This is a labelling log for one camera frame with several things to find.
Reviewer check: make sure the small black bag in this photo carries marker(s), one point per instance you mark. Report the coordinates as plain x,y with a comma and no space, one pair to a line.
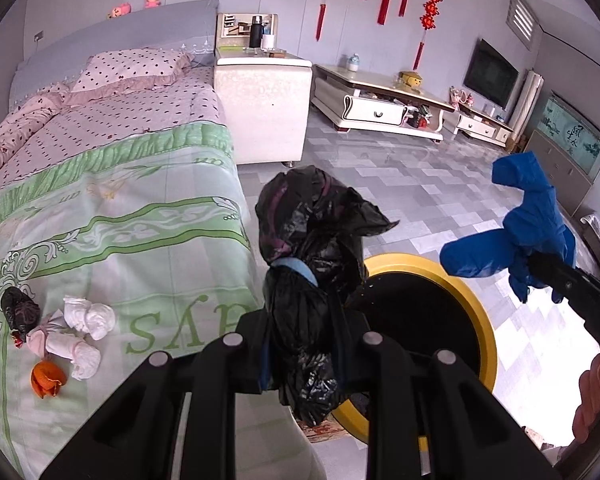
20,310

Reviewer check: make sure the dotted pillow with pink frill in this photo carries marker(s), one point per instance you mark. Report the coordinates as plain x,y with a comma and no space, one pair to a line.
130,67

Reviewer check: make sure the large white low cabinet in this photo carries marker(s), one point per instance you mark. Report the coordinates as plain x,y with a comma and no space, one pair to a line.
375,110

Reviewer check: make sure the wall mounted television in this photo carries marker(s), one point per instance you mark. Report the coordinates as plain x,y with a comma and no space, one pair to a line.
490,72

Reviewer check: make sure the yellow rimmed black bin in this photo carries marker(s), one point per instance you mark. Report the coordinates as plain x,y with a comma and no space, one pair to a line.
480,320

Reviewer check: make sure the white dotted bed sheet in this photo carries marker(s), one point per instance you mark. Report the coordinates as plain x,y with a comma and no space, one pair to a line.
130,115

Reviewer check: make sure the shelf clutter pile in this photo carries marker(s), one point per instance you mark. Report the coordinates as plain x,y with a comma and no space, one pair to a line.
419,117

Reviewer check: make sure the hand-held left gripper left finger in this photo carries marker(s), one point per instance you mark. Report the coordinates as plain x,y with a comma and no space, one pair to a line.
265,370

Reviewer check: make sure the pink dotted quilt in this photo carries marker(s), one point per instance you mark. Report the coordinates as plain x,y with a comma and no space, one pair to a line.
10,130

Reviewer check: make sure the louvred window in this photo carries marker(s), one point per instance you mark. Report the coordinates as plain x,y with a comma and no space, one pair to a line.
522,22

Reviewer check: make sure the white nightstand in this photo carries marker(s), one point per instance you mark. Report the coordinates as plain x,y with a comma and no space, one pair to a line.
265,110

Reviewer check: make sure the white standing air conditioner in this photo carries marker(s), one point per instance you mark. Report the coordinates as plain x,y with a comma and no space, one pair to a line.
525,105

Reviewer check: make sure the person's right hand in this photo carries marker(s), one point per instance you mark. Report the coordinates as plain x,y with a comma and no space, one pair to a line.
597,390

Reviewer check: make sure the fish tank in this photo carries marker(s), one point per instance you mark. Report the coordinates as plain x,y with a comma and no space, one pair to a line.
575,135

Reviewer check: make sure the green printed blanket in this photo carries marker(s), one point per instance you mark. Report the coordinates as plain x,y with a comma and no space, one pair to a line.
130,240

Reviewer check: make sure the white cup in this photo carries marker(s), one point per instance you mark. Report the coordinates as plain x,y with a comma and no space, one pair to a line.
267,41

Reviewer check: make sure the small red scrap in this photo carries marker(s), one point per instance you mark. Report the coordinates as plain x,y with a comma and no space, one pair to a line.
18,342

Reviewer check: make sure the grey tank cabinet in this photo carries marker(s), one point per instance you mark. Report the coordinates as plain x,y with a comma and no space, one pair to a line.
555,175

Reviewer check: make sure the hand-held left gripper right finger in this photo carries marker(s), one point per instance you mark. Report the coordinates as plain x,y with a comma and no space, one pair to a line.
380,360

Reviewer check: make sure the small brown box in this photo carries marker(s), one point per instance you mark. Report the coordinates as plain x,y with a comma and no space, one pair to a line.
276,53

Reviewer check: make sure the yellow toy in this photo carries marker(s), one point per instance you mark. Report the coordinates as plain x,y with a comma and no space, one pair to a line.
411,80

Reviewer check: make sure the pink figurines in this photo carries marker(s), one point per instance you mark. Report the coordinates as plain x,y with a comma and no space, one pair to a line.
460,97

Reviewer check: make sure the blue rubber glove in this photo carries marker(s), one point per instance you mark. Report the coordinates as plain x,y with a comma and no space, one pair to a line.
530,220

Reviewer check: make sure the large black plastic bag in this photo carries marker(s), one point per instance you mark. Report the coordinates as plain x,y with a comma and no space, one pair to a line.
305,240

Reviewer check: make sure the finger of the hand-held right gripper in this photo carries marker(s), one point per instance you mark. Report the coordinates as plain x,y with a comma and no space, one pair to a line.
555,272

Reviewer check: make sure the baby bottle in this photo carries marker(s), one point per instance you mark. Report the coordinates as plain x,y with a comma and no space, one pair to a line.
354,62

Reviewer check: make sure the black thermos bottle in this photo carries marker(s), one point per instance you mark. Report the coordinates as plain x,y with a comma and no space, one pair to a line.
256,32

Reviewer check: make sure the pink cloth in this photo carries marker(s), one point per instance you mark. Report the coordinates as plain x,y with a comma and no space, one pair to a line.
40,342

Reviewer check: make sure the orange peel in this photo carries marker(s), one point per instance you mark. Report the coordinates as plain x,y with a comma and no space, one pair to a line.
47,377

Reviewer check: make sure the small white low cabinet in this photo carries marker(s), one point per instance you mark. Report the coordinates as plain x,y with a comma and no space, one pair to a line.
475,127

